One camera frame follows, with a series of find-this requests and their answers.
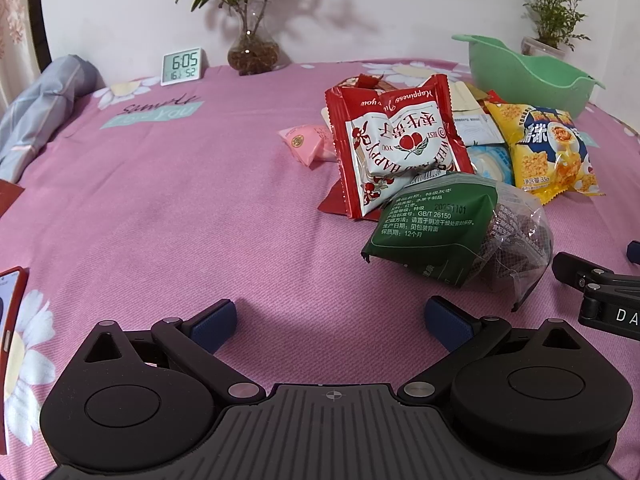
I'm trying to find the green clear snack bag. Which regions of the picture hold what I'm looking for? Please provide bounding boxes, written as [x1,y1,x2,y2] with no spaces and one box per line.
[361,172,553,309]

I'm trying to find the yellow corn snack bag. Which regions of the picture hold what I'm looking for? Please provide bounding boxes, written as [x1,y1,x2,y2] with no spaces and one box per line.
[486,102,601,205]

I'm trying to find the blue white rice cracker pack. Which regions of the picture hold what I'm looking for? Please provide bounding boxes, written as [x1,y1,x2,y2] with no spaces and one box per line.
[466,144,514,185]

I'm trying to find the dark red packet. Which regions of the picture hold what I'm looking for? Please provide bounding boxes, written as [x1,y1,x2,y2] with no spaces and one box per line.
[318,179,381,222]

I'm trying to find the large red white snack bag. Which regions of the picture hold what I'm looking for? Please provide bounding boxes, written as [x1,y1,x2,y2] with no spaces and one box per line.
[326,74,473,220]

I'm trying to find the pink snack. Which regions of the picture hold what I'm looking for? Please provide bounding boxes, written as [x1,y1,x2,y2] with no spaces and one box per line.
[278,125,336,167]

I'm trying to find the beige gold pouch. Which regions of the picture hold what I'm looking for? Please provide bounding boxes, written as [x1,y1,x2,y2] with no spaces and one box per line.
[448,80,483,114]

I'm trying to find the pink floral tablecloth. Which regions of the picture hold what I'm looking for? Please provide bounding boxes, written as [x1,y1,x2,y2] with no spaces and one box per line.
[0,56,640,480]

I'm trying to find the green plastic bowl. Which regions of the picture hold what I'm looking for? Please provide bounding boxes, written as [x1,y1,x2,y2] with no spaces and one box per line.
[451,34,605,118]

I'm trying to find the small plant in white pot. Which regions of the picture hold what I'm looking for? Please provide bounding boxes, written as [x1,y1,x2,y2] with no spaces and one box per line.
[521,0,591,58]

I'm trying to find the white digital clock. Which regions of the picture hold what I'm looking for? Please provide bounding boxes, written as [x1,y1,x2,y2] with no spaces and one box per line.
[160,47,203,87]

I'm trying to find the grey blue folded cloth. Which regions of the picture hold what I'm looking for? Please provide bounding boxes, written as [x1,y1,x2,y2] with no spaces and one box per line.
[1,55,99,184]

